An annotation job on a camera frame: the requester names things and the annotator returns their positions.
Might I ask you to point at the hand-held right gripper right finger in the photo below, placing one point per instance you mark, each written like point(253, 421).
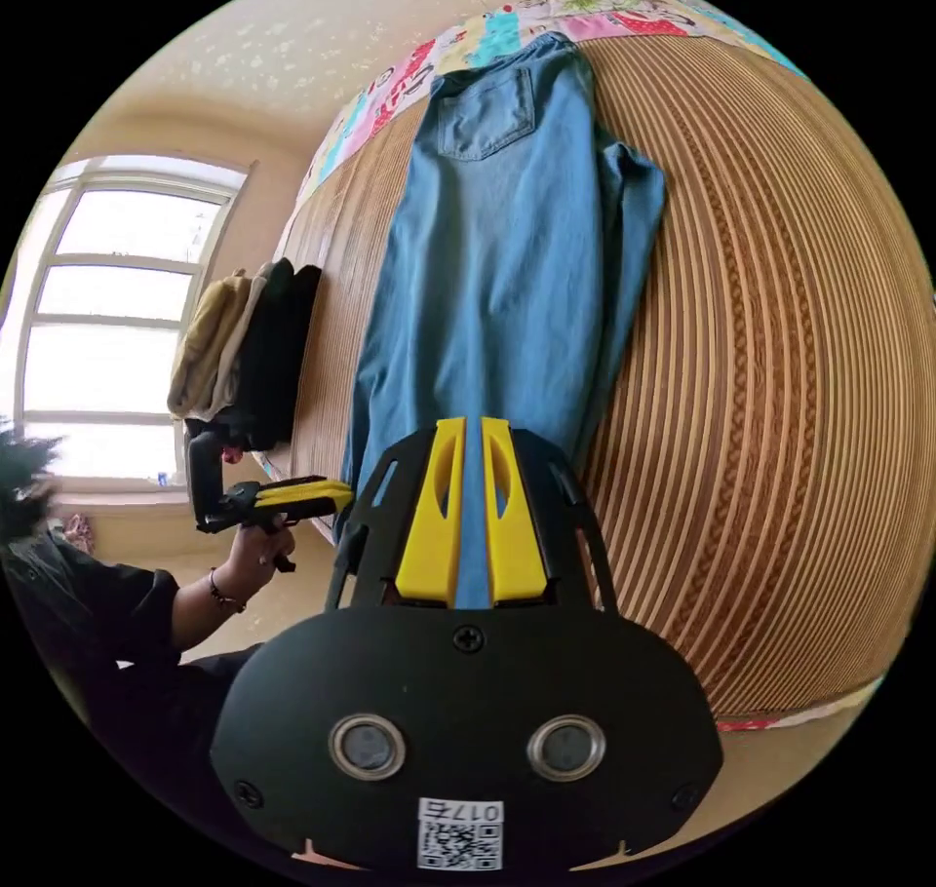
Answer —
point(515, 543)

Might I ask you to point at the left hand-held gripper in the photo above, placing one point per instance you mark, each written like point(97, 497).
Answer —
point(252, 510)

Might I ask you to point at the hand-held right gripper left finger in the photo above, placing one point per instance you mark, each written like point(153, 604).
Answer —
point(431, 536)

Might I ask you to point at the blue pants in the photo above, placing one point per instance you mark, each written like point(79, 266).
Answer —
point(497, 273)

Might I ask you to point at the person's left forearm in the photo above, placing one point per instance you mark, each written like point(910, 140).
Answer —
point(201, 609)

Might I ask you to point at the person's left hand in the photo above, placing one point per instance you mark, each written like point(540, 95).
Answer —
point(259, 562)

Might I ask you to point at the pile of clothes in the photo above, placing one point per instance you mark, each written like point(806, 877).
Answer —
point(249, 346)

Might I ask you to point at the person's body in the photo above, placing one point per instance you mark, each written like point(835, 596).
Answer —
point(110, 631)

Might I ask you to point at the window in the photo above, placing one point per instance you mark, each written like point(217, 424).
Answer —
point(110, 317)

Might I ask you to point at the bed with woven mat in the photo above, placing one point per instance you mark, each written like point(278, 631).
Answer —
point(760, 361)

